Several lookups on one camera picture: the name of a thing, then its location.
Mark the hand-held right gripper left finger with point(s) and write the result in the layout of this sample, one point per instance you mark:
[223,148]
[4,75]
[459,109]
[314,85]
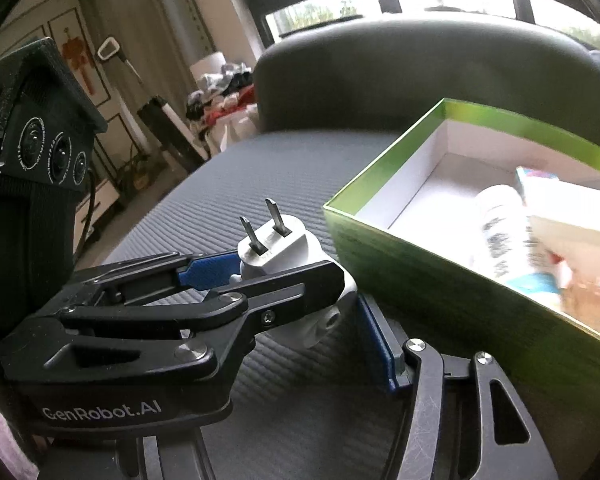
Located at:
[180,460]

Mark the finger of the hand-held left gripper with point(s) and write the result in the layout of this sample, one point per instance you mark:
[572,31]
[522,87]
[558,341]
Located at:
[155,325]
[205,270]

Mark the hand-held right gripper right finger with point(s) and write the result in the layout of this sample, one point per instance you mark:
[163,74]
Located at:
[380,345]

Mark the green cardboard box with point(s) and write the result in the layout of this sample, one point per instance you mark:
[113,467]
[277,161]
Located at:
[430,285]

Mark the white power plug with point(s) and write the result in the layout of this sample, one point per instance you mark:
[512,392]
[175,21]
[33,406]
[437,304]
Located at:
[280,240]

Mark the red and blue tube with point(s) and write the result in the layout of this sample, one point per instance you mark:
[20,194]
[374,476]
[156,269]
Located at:
[570,210]

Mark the grey sofa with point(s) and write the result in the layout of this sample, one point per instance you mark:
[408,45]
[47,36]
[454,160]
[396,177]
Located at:
[290,185]

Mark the small metal plant stand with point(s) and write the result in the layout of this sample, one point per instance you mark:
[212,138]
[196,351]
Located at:
[135,165]

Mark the black upright vacuum cleaner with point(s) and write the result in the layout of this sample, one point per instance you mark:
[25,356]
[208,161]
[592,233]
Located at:
[170,130]

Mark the pile of clothes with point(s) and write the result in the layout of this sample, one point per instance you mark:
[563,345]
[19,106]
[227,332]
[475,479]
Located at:
[220,105]

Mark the white bottle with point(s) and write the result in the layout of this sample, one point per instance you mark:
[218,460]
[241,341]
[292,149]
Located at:
[500,230]

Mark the pink clothing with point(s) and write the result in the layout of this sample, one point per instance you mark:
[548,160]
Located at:
[5,440]

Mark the white cylindrical object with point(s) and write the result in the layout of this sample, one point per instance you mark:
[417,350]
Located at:
[207,66]

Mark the beige curtain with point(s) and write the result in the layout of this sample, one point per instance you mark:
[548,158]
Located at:
[180,25]

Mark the red wall decoration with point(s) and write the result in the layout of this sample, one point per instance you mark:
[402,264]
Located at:
[75,52]

